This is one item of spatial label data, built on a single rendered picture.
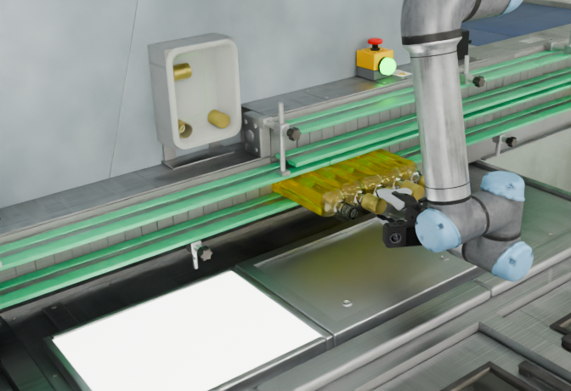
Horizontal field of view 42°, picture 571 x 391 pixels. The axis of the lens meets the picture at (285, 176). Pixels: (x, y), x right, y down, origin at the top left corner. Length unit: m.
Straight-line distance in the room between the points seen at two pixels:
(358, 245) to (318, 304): 0.27
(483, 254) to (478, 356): 0.19
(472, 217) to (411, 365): 0.31
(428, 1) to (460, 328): 0.64
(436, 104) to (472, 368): 0.50
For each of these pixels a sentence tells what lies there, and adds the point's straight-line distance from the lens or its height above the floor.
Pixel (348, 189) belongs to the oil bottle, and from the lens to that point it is 1.63.
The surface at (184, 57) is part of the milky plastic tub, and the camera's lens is 1.68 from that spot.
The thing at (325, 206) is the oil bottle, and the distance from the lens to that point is 1.61.
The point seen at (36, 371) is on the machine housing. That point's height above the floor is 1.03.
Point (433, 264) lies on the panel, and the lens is 1.66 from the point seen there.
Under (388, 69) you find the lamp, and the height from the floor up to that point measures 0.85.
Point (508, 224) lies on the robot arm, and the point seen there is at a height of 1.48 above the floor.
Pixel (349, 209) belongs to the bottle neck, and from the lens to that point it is 1.58.
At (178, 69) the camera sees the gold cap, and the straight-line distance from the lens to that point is 1.64.
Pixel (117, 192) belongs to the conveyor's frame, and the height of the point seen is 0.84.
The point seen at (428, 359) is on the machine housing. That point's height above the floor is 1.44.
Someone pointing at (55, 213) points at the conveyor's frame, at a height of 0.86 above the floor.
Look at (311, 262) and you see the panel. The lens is 1.65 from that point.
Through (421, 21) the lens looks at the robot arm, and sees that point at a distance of 1.21.
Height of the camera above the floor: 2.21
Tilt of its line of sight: 48 degrees down
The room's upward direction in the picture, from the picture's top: 116 degrees clockwise
